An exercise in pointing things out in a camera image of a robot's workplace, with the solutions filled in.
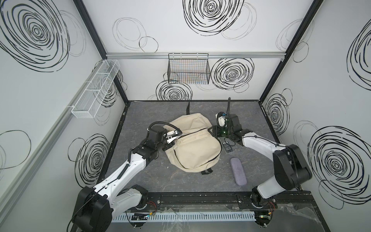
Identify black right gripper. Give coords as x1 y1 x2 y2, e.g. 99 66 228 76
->
208 125 235 138

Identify cream canvas backpack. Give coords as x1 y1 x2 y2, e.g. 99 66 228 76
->
163 103 222 175

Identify purple pencil case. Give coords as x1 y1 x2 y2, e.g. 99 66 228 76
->
230 157 247 186

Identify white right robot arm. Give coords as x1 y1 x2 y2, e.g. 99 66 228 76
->
212 112 313 208

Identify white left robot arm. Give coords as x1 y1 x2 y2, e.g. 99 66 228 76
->
70 125 182 232

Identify small black calculator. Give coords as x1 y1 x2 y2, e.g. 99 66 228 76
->
222 138 234 154

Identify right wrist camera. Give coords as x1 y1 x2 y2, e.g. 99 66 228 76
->
216 112 227 128

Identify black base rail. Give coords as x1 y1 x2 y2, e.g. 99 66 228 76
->
138 191 315 210

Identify black wire wall basket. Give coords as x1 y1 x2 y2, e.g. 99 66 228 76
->
167 53 211 85

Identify white mesh wall shelf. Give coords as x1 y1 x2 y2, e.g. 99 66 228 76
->
71 60 120 119

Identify white slotted cable duct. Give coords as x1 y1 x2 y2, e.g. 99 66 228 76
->
112 211 256 223

